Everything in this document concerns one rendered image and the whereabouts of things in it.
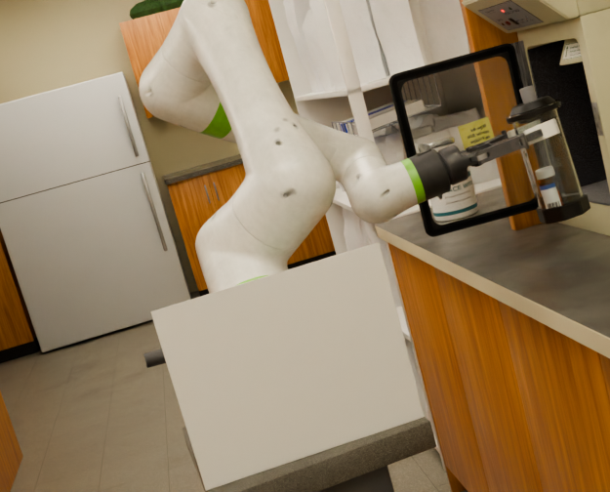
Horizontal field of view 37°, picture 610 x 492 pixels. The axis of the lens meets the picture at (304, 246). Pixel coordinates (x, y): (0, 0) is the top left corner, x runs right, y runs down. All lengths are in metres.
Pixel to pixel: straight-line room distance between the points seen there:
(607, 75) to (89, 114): 5.06
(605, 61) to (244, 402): 1.08
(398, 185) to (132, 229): 5.00
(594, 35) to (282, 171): 0.85
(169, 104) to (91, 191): 4.98
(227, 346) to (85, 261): 5.51
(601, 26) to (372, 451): 1.05
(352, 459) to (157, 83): 0.78
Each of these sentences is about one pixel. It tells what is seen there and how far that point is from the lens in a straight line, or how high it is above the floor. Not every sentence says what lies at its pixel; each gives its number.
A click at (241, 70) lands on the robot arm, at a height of 1.47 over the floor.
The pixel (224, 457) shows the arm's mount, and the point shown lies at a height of 0.98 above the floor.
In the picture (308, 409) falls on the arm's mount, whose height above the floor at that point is 1.00.
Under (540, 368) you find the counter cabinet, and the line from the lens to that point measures 1.89.
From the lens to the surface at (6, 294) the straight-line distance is 6.94.
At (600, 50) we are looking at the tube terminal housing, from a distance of 1.95.
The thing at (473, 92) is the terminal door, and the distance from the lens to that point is 2.18.
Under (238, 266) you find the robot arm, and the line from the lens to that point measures 1.37.
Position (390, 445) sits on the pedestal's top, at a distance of 1.28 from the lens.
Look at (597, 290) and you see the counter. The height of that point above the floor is 0.94.
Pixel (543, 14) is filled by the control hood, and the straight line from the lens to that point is 1.97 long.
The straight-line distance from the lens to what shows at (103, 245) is 6.68.
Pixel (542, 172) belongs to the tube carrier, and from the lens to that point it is 1.84.
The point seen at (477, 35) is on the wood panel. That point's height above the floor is 1.42.
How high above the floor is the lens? 1.44
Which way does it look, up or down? 10 degrees down
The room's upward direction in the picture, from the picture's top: 15 degrees counter-clockwise
